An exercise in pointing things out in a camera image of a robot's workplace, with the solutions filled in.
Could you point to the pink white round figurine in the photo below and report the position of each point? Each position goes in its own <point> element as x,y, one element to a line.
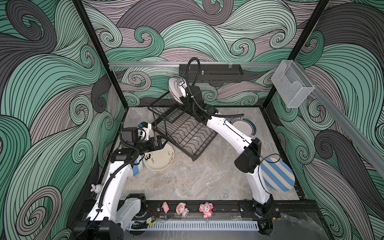
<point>182,210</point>

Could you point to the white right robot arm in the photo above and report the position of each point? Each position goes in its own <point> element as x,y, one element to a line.
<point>249,150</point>

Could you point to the pink plush figurine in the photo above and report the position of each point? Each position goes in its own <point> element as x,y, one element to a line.
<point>206,209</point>

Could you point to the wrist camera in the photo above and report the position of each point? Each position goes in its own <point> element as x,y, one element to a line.
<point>131,136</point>
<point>181,82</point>

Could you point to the white slotted cable duct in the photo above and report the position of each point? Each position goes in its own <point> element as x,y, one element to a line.
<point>203,226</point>

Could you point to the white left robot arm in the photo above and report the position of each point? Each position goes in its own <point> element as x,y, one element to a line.
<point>106,220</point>

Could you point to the clear acrylic wall box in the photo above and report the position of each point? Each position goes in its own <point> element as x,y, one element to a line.
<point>292,83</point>

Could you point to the black corner frame post left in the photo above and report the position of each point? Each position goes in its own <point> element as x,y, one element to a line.
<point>100,52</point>

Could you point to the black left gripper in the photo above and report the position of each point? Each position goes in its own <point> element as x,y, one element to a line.
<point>152,148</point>

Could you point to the small white bunny figurine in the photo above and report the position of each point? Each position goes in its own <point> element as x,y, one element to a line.
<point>96,188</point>

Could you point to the black corner frame post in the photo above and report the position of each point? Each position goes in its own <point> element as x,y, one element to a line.
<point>100,52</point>
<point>310,25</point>

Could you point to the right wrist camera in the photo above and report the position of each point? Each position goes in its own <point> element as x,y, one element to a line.
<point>181,82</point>

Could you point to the black wire dish rack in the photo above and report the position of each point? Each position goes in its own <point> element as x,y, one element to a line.
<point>174,123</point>

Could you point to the small pink figurine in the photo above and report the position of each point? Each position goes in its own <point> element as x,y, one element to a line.
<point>165,207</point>

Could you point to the blue striped plate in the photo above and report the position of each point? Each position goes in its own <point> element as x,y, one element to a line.
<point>137,167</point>
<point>278,175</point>

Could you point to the orange sunburst plate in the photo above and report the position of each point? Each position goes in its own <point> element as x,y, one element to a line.
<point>179,94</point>

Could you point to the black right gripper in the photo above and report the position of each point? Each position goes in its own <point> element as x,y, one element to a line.
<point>186,98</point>

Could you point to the cream floral painted plate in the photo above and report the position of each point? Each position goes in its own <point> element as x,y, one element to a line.
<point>161,159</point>

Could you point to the white plate green red rim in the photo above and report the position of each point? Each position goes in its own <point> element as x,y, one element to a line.
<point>245,126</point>

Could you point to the black corner frame post right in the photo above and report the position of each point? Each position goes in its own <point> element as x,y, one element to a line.
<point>310,25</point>

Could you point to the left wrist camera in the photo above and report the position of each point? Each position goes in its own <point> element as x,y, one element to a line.
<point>131,136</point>

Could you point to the black wall mounted tray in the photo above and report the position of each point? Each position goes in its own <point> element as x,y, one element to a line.
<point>212,73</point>

